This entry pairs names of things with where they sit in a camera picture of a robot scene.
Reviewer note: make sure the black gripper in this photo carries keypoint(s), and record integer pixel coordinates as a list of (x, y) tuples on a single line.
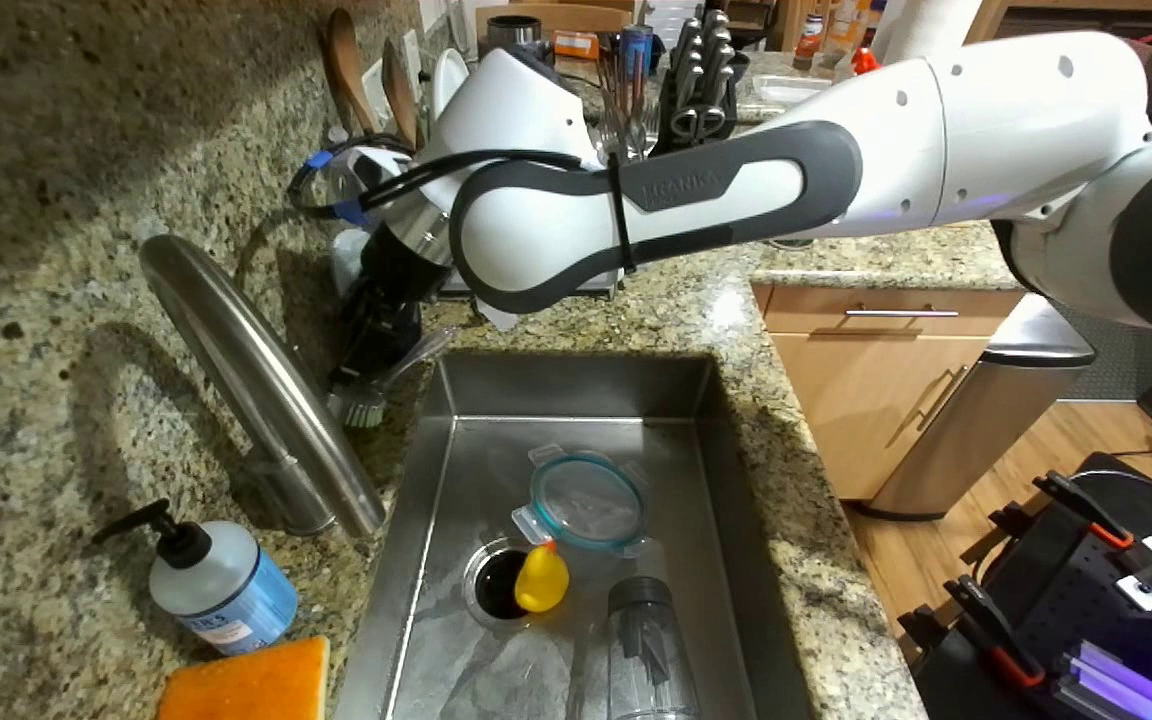
[(392, 300)]

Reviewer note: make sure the steel gooseneck faucet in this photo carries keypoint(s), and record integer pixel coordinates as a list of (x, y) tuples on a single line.
[(257, 375)]

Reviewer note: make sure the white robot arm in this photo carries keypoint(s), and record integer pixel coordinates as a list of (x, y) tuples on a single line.
[(979, 135)]

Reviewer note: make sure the dish brush green bristles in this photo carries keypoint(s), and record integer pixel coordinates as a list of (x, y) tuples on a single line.
[(367, 409)]

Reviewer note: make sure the glass container teal lid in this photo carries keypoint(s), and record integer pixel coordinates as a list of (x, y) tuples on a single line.
[(588, 504)]

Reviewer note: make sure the clear soap dispenser black pump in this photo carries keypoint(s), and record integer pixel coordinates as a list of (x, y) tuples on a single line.
[(221, 587)]

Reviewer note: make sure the wooden spoon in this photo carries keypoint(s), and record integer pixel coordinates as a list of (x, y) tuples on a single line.
[(351, 74), (398, 93)]

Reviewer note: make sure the steel sink basin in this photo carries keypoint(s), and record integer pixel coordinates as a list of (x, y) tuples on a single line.
[(440, 640)]

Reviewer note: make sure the large white plate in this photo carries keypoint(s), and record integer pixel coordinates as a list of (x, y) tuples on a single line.
[(449, 85)]

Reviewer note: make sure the orange sponge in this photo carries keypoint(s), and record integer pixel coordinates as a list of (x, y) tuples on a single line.
[(250, 685)]

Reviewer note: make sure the black kitchen appliance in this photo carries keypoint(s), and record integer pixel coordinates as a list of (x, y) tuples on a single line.
[(519, 39)]

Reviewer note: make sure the clear drinking glass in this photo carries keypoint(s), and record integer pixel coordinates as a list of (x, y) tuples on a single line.
[(650, 640)]

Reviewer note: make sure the black knife block with knives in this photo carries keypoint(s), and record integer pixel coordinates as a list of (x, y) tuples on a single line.
[(699, 115)]

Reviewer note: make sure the light wooden base cabinet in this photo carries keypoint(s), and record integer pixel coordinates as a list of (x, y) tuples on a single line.
[(842, 403)]

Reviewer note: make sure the orange black clamp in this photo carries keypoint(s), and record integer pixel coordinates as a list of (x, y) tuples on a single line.
[(1000, 633), (1080, 514)]

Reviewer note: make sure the black robot cart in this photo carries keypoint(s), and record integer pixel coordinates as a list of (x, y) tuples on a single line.
[(1071, 587)]

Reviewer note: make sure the brown wooden dresser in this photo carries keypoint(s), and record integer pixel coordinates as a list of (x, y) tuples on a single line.
[(1071, 13)]

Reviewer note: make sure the silver aluminium frame rail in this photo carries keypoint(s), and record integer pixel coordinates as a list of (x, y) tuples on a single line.
[(1122, 685)]

